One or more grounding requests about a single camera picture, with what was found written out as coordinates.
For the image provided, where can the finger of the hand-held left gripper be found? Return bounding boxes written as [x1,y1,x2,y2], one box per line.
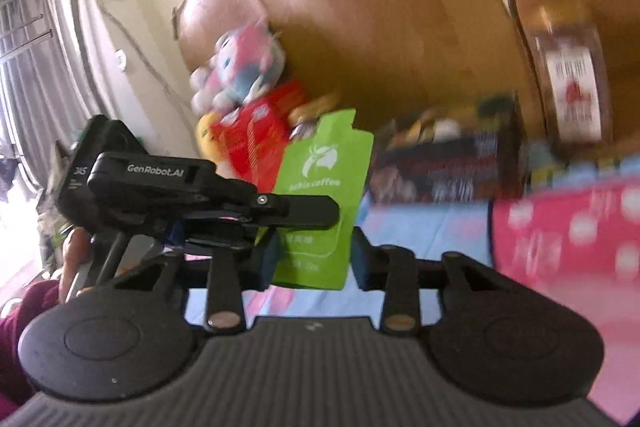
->
[220,189,341,229]
[172,224,261,254]

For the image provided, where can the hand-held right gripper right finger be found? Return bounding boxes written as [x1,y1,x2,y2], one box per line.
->
[350,227,506,335]

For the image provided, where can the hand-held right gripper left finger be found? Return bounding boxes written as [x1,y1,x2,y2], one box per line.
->
[115,232,282,335]

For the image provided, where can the green paper bag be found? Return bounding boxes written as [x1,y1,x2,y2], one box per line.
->
[255,108,375,290]

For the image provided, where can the person's left forearm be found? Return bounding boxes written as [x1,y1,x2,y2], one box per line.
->
[0,279,66,408]

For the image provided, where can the person's left hand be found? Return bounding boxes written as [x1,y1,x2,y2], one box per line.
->
[59,227,97,303]

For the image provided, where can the red gift box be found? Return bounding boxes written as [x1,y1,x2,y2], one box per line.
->
[210,79,308,192]

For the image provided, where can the yellow duck plush toy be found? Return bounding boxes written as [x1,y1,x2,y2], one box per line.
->
[196,109,231,158]

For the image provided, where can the black snack box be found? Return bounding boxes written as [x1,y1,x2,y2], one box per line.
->
[370,94,528,205]

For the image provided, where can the grey curtain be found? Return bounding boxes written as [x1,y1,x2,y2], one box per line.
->
[0,0,126,202]

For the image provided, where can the pink and blue plush toy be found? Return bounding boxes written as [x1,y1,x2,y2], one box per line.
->
[190,19,288,115]

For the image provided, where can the printed cartoon pig blanket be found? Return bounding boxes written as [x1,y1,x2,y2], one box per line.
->
[182,139,640,425]

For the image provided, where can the brown cardboard sheet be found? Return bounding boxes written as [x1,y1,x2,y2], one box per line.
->
[172,0,546,142]

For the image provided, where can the gold-lidded nut jar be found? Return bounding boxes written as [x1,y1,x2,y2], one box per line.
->
[525,4,616,148]

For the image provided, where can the wall cable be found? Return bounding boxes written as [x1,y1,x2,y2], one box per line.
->
[75,0,201,108]

